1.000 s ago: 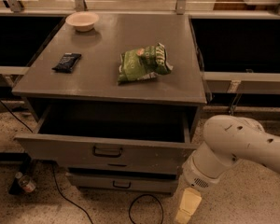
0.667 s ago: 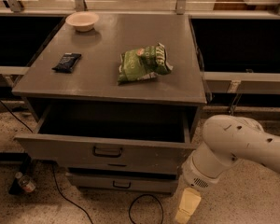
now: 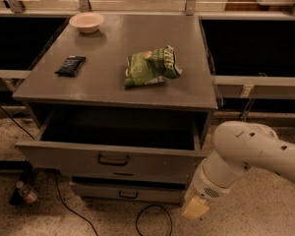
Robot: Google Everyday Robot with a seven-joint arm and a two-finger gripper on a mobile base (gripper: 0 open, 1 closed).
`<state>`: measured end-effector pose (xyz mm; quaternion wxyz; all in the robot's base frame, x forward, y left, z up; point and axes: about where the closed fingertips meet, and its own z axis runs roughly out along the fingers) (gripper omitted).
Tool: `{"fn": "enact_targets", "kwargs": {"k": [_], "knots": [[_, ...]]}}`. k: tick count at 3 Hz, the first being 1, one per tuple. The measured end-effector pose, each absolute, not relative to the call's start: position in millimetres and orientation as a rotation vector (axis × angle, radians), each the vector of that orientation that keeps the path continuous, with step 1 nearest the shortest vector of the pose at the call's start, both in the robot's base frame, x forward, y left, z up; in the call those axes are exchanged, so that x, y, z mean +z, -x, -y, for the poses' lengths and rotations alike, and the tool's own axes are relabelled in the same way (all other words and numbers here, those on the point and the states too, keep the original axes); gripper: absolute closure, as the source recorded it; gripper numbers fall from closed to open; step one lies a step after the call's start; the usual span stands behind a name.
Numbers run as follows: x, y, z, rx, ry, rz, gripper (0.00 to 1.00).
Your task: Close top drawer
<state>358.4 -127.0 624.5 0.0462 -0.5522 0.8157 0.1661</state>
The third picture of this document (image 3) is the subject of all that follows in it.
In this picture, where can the green chip bag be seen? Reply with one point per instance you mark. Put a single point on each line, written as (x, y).
(151, 67)

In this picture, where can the grey bottom drawer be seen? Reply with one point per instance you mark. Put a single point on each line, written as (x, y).
(128, 193)

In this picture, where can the dark blue snack packet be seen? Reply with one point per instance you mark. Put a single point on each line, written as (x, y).
(71, 66)

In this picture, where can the white bowl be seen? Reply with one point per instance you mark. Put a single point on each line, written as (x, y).
(87, 22)

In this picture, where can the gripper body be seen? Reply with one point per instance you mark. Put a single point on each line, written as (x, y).
(205, 186)

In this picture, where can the grey top drawer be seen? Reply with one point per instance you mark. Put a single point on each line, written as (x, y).
(132, 146)

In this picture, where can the grey drawer cabinet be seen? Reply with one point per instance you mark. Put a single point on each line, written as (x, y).
(99, 82)

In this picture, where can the grey drawer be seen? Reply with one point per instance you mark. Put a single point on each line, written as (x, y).
(128, 193)
(132, 146)

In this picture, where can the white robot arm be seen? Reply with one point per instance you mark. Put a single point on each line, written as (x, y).
(238, 148)

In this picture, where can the black top drawer handle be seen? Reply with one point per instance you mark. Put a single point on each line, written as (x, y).
(112, 160)

